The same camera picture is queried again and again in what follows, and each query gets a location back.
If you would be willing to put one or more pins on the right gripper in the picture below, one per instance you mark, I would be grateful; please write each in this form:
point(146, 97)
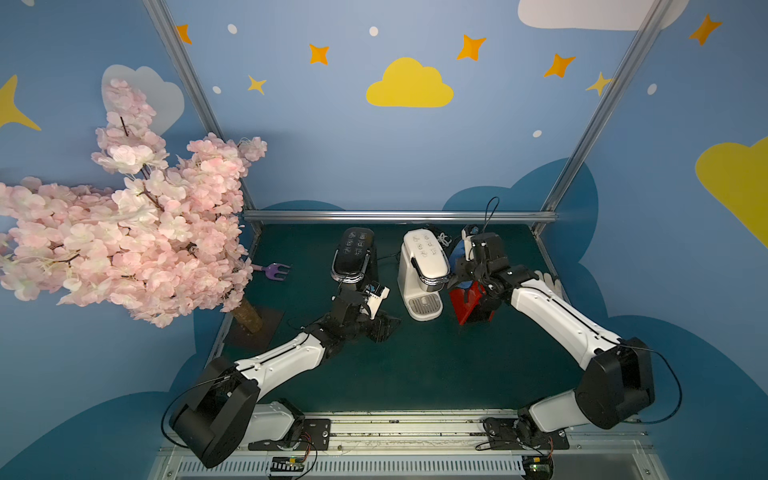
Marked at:
point(478, 291)

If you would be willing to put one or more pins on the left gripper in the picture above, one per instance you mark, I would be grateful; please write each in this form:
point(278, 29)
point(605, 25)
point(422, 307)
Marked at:
point(352, 288)

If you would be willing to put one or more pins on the blue grey cleaning cloth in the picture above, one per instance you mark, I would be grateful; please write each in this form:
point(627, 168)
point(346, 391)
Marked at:
point(458, 250)

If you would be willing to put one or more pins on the red coffee machine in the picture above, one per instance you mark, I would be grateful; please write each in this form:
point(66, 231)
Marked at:
point(469, 304)

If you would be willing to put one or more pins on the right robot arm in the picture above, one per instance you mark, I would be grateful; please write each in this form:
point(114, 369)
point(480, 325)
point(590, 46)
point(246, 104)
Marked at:
point(617, 380)

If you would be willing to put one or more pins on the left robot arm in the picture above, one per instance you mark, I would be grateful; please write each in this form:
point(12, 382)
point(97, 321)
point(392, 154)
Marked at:
point(222, 410)

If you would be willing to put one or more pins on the white coffee machine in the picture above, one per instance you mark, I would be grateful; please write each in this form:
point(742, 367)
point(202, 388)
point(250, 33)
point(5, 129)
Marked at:
point(423, 272)

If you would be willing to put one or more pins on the black coffee machine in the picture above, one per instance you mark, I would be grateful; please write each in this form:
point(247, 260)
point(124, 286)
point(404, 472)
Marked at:
point(354, 263)

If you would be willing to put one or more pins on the white knit glove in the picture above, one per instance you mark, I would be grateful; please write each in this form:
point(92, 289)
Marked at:
point(552, 282)

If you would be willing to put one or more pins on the purple toy fork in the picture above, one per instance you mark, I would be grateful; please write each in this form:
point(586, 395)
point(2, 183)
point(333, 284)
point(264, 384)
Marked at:
point(273, 271)

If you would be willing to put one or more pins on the pink cherry blossom tree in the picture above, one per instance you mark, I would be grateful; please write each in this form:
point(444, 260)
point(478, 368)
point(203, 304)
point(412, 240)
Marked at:
point(164, 245)

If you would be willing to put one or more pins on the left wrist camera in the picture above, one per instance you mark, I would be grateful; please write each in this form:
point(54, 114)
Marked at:
point(374, 294)

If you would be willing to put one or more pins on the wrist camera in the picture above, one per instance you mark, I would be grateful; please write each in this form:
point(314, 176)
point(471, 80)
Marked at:
point(468, 232)
point(374, 294)

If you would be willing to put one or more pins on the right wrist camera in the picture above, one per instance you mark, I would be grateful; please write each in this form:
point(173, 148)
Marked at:
point(468, 232)

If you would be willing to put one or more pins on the right aluminium frame post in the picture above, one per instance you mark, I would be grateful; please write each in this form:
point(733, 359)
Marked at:
point(640, 46)

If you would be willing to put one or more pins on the aluminium frame post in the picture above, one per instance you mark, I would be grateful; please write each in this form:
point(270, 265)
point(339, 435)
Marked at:
point(163, 22)
point(640, 46)

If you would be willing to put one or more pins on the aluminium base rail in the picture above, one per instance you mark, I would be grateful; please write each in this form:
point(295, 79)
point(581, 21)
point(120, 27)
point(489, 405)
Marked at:
point(431, 444)

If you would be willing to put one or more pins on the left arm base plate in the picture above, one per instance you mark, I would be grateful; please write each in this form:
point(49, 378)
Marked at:
point(309, 432)

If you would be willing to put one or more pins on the horizontal aluminium frame bar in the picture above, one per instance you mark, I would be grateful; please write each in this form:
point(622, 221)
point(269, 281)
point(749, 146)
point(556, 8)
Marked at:
point(396, 217)

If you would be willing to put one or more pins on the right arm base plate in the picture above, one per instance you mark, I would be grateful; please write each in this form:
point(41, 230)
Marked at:
point(521, 433)

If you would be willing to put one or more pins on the left aluminium frame post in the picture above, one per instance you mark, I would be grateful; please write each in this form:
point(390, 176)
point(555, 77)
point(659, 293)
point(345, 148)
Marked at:
point(163, 22)

